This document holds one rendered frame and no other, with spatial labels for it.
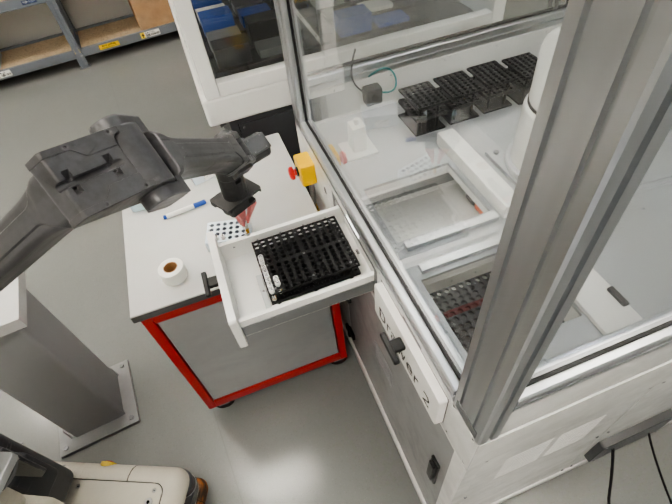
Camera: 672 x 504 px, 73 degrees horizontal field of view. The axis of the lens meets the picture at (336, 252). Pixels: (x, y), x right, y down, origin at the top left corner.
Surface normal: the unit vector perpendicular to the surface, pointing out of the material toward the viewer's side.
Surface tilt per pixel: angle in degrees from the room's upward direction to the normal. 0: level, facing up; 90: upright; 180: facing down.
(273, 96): 90
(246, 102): 90
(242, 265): 0
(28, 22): 90
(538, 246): 90
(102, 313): 0
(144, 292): 0
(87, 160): 48
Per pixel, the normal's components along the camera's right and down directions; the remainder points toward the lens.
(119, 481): -0.08, -0.65
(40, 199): -0.32, 0.34
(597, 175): -0.93, 0.32
